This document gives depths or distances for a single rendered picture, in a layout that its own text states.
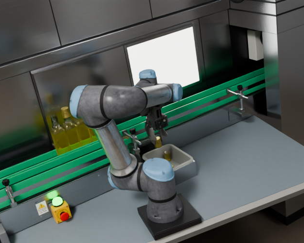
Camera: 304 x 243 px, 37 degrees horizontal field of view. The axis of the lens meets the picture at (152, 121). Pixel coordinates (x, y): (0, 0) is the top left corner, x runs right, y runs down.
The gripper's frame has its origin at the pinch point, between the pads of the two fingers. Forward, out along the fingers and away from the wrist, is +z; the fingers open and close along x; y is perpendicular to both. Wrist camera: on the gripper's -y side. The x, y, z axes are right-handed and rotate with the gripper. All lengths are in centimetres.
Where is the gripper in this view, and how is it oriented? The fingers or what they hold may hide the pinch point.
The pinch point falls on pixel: (157, 140)
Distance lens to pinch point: 218.5
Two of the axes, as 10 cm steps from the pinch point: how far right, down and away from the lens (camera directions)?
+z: 1.6, 8.9, 4.3
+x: 8.5, -3.5, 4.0
